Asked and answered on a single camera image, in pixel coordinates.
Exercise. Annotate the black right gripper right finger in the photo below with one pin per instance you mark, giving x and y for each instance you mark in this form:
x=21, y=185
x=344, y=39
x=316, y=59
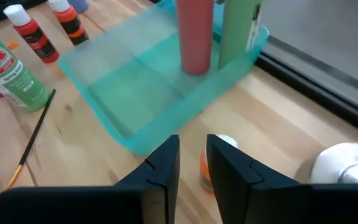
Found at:
x=244, y=193

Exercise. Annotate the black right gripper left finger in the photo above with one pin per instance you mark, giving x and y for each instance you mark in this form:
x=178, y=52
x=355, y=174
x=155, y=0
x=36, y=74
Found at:
x=154, y=186

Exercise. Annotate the medium red paint bottle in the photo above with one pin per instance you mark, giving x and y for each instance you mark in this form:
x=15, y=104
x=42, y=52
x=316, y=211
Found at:
x=194, y=37

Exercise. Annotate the green apple-label paint bottle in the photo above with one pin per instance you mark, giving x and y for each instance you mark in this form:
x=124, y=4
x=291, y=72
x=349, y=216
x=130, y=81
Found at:
x=17, y=81

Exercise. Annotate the small orange paint bottle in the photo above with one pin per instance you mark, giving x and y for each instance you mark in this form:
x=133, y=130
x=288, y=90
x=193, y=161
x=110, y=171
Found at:
x=204, y=168

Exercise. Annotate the small red-orange paint bottle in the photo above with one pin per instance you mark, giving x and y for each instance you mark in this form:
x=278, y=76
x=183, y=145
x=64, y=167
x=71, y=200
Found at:
x=65, y=15

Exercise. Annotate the small red paint bottle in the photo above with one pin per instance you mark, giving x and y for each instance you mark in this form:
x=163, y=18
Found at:
x=26, y=28

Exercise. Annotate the teal plastic bin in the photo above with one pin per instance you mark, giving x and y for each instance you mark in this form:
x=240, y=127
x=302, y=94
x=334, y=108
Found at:
x=129, y=93

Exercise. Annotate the silver lamp with white shade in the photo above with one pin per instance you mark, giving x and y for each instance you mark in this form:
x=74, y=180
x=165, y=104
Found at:
x=346, y=165

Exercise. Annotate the black paintbrush gold ferrule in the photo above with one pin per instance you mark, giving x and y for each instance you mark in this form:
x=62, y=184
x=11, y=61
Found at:
x=36, y=130

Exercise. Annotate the black aluminium table frame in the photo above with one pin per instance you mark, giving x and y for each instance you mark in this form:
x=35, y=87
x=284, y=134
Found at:
x=322, y=96

